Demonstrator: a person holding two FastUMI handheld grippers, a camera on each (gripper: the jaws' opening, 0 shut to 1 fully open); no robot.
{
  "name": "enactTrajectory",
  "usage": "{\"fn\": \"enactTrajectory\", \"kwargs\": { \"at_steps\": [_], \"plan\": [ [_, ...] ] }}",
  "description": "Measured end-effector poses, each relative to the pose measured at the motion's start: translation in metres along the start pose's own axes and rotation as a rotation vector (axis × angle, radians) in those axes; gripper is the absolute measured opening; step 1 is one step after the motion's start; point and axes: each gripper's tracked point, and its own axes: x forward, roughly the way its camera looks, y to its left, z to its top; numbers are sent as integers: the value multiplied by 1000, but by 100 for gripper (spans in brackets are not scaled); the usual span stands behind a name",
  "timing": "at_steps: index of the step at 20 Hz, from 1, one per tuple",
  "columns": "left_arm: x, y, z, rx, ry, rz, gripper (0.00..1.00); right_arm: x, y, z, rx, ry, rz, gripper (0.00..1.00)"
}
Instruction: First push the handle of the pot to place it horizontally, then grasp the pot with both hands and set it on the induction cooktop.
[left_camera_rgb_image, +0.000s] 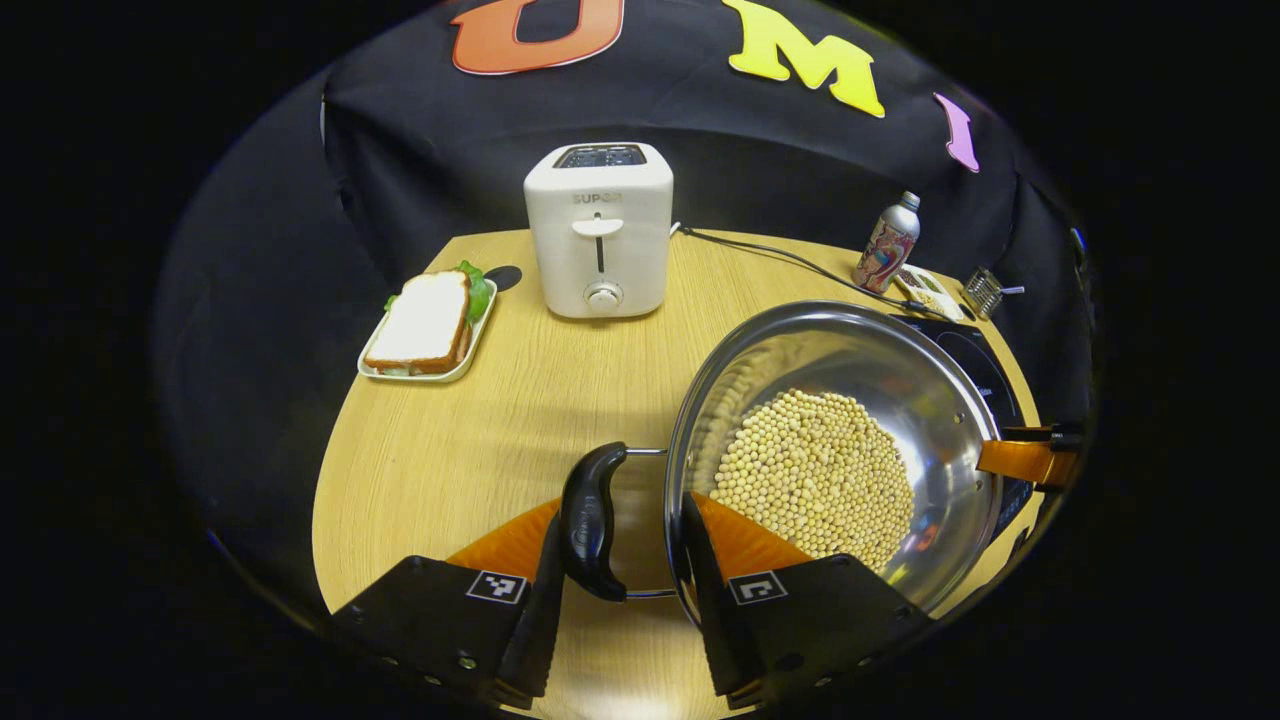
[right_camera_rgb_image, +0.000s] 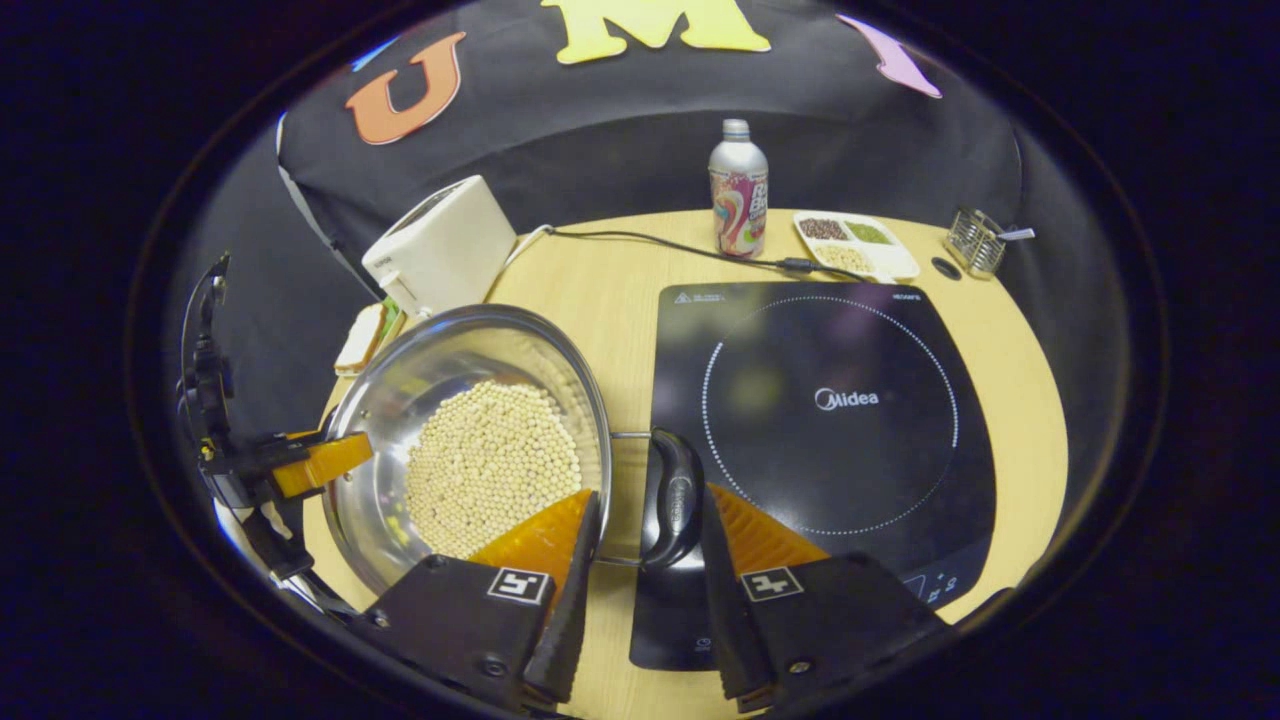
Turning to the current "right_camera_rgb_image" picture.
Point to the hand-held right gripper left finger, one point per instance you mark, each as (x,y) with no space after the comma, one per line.
(570,620)

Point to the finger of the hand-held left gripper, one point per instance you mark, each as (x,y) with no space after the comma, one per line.
(325,462)

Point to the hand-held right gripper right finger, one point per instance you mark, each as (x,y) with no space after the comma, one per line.
(728,620)

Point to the pile of pale soybeans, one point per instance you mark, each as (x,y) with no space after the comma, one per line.
(490,460)

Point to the black induction cooktop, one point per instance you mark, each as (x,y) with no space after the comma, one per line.
(830,450)

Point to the white toaster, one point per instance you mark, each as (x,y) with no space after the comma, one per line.
(450,245)

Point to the white divided bean tray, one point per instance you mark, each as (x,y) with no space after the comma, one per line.
(895,262)

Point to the silver drink bottle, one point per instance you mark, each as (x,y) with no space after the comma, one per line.
(738,200)

